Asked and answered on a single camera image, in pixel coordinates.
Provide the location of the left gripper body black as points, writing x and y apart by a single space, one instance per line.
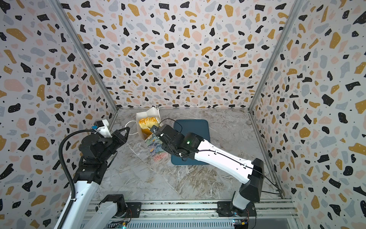
110 147

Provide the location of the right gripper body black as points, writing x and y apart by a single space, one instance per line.
171 149

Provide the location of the rectangular pastry bread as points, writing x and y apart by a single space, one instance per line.
148 123

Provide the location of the floral paper bag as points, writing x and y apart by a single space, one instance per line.
154 145

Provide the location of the large seeded oval bread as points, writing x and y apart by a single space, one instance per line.
146 131

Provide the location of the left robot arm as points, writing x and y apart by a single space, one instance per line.
84 184

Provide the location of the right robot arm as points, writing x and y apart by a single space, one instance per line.
249 173

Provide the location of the teal tray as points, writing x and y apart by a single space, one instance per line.
193 130

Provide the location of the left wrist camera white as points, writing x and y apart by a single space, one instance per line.
102 127

